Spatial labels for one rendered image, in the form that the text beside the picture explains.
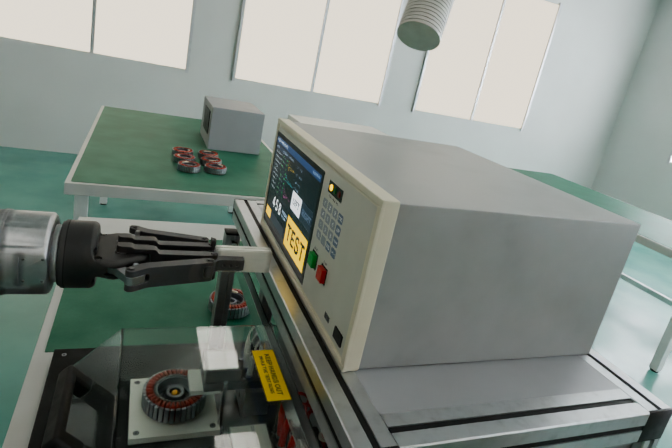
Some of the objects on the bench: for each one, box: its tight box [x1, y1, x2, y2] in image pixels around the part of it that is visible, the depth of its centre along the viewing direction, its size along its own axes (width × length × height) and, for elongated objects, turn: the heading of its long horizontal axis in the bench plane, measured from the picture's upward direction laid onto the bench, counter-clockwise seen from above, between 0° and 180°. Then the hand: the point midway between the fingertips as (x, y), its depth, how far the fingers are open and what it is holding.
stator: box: [208, 288, 249, 319], centre depth 129 cm, size 11×11×4 cm
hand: (242, 259), depth 61 cm, fingers closed
